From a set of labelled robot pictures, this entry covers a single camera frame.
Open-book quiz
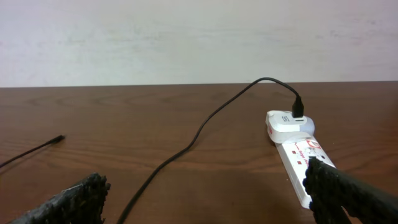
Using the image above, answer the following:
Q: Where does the white power strip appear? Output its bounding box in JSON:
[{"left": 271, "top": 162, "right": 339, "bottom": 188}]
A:
[{"left": 276, "top": 137, "right": 335, "bottom": 209}]

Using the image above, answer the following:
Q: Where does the black USB charging cable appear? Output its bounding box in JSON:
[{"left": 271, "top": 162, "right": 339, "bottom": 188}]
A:
[{"left": 0, "top": 77, "right": 305, "bottom": 224}]

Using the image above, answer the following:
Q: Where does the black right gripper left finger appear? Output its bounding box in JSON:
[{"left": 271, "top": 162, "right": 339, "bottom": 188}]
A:
[{"left": 11, "top": 172, "right": 111, "bottom": 224}]

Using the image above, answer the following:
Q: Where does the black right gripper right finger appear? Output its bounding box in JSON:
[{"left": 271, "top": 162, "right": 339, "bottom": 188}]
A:
[{"left": 303, "top": 157, "right": 397, "bottom": 224}]

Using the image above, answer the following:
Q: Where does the white USB charger plug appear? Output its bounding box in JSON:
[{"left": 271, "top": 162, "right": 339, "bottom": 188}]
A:
[{"left": 266, "top": 110, "right": 315, "bottom": 144}]

